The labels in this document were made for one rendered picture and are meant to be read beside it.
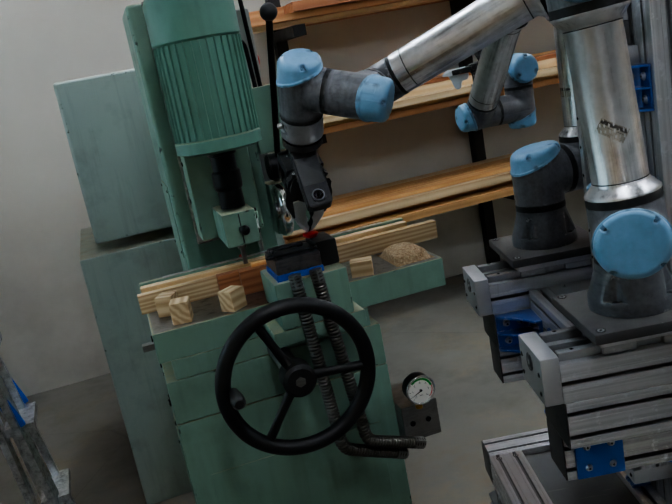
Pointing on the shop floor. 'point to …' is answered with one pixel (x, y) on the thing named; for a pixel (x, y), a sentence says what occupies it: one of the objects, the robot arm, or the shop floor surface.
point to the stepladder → (56, 492)
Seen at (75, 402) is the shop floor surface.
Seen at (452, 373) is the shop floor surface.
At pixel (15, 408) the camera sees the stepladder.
